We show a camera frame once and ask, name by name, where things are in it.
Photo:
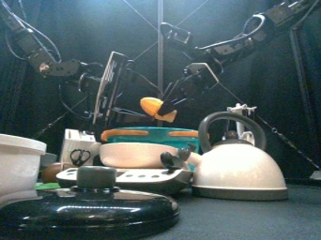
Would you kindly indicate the yellow toy corn cob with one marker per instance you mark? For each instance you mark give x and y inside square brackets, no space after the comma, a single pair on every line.
[151,106]

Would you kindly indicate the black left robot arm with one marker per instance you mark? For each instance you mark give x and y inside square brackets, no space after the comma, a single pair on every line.
[34,50]

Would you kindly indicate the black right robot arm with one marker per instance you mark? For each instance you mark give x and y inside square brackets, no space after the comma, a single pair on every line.
[239,45]

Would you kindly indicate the teal basket with orange rim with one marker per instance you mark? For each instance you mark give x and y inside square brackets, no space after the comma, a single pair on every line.
[155,136]

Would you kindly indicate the white utensil rack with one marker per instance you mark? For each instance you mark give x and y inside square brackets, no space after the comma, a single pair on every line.
[243,117]

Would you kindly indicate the white toy knife block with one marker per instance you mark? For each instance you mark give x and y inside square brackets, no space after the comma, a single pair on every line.
[76,143]

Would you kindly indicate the brown toy food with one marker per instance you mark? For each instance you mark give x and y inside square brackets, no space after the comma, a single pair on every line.
[53,172]

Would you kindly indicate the white toy pot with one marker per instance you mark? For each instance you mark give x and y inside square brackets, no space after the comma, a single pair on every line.
[19,168]

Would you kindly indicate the black glossy pot lid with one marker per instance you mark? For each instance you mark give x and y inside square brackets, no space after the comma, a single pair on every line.
[92,212]

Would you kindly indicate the grey vertical frame pole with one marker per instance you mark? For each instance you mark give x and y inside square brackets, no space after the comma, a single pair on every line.
[161,47]

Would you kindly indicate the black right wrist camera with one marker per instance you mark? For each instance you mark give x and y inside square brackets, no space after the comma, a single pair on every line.
[177,32]

